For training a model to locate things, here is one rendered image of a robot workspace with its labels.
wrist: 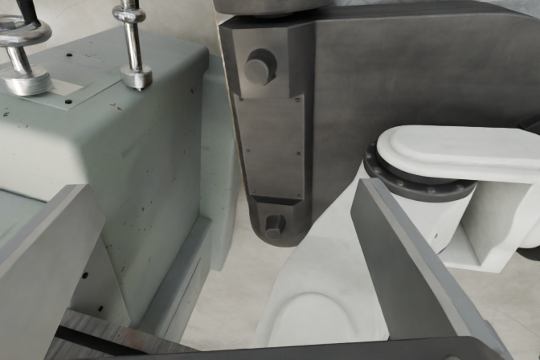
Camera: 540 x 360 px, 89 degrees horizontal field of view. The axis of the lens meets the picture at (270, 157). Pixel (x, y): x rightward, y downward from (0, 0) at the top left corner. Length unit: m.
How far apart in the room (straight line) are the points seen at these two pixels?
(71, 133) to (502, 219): 0.65
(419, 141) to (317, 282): 0.24
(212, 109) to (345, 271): 0.82
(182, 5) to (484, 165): 1.02
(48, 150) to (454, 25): 0.64
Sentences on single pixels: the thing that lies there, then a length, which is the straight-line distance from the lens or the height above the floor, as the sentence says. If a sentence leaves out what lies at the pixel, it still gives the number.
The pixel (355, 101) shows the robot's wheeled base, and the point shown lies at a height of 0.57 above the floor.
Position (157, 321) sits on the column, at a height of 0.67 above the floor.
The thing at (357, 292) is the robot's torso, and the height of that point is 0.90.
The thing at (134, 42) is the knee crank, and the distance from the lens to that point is 0.64.
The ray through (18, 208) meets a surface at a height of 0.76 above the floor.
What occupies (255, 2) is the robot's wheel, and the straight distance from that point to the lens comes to 0.44.
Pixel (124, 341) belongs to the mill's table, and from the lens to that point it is 0.66.
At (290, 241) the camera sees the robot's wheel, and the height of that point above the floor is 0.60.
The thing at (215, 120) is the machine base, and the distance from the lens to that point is 1.02.
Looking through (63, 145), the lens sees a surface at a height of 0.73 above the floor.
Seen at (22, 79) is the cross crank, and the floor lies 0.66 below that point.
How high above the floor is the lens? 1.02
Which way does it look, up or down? 52 degrees down
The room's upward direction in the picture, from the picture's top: 161 degrees counter-clockwise
